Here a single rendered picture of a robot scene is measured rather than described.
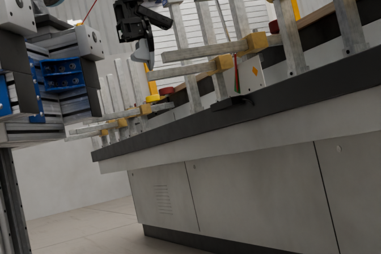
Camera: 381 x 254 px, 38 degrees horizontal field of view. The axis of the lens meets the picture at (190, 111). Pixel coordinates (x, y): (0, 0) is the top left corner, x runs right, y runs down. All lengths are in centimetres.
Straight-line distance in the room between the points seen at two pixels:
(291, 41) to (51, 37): 70
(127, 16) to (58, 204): 777
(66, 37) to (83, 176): 769
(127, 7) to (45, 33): 26
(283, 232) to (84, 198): 724
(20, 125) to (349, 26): 81
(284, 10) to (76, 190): 795
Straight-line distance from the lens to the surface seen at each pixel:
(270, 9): 344
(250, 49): 170
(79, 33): 167
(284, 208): 219
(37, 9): 176
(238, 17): 177
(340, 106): 142
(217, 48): 167
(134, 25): 158
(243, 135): 190
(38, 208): 922
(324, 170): 190
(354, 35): 133
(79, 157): 931
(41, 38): 172
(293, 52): 153
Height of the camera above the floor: 58
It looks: 4 degrees up
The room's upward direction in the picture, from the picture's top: 13 degrees counter-clockwise
